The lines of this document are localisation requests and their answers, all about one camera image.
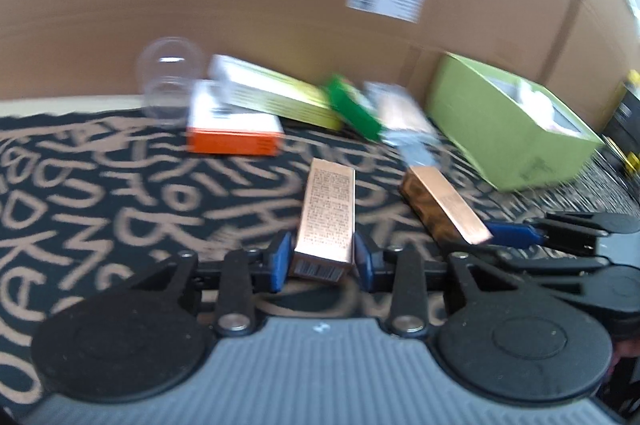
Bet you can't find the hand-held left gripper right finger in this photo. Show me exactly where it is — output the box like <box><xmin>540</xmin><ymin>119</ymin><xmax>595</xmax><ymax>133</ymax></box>
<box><xmin>352</xmin><ymin>232</ymin><xmax>507</xmax><ymax>338</ymax></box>

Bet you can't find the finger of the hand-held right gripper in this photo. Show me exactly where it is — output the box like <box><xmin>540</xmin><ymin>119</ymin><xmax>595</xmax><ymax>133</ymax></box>
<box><xmin>484</xmin><ymin>211</ymin><xmax>640</xmax><ymax>257</ymax></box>
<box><xmin>492</xmin><ymin>252</ymin><xmax>616</xmax><ymax>281</ymax></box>

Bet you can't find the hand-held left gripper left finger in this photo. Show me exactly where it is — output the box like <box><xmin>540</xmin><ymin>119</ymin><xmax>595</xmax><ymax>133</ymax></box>
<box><xmin>126</xmin><ymin>230</ymin><xmax>296</xmax><ymax>338</ymax></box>

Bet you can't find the copper box with printed text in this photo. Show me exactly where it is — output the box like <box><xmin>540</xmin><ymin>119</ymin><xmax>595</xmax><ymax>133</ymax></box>
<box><xmin>290</xmin><ymin>157</ymin><xmax>357</xmax><ymax>284</ymax></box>

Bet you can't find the plain copper box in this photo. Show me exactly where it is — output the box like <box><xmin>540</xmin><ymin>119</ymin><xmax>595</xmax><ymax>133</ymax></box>
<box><xmin>398</xmin><ymin>167</ymin><xmax>493</xmax><ymax>246</ymax></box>

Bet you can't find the green shoe box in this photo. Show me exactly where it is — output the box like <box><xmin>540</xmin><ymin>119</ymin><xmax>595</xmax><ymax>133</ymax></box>
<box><xmin>425</xmin><ymin>52</ymin><xmax>606</xmax><ymax>194</ymax></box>

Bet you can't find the orange and white box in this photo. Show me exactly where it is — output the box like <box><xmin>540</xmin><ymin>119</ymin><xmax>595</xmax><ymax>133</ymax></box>
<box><xmin>186</xmin><ymin>80</ymin><xmax>285</xmax><ymax>157</ymax></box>

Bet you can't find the clear wrapped tan packet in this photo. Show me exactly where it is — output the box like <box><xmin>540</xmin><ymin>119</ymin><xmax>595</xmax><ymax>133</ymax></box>
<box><xmin>364</xmin><ymin>81</ymin><xmax>442</xmax><ymax>166</ymax></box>

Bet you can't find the small green box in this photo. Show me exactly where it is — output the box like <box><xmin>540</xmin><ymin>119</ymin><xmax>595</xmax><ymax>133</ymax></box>
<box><xmin>323</xmin><ymin>74</ymin><xmax>384</xmax><ymax>142</ymax></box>

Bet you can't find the white and yellow-green box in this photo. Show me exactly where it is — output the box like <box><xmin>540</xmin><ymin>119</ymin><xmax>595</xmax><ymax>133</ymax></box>
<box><xmin>208</xmin><ymin>54</ymin><xmax>346</xmax><ymax>132</ymax></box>

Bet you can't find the black and yellow object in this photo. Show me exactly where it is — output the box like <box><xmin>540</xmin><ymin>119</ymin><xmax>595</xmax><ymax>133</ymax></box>
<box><xmin>602</xmin><ymin>70</ymin><xmax>640</xmax><ymax>176</ymax></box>

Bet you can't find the black mat with beige letters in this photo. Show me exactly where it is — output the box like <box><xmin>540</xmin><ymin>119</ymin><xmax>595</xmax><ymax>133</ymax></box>
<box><xmin>0</xmin><ymin>105</ymin><xmax>640</xmax><ymax>425</ymax></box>

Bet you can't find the clear plastic cup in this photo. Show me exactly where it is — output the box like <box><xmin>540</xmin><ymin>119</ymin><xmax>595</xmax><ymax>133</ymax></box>
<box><xmin>136</xmin><ymin>37</ymin><xmax>205</xmax><ymax>128</ymax></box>

